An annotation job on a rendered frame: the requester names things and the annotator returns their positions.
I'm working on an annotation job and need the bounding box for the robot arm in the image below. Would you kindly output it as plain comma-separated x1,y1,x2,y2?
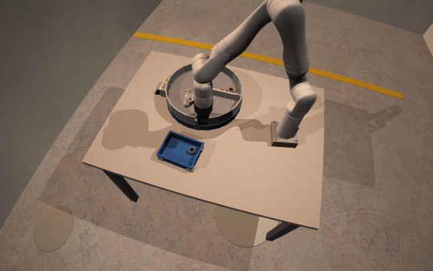
192,0,317,139

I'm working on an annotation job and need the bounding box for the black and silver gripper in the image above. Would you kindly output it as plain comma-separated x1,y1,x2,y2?
184,88,214,129

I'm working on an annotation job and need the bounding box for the blue open crate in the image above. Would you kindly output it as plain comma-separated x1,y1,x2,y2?
156,131,204,172

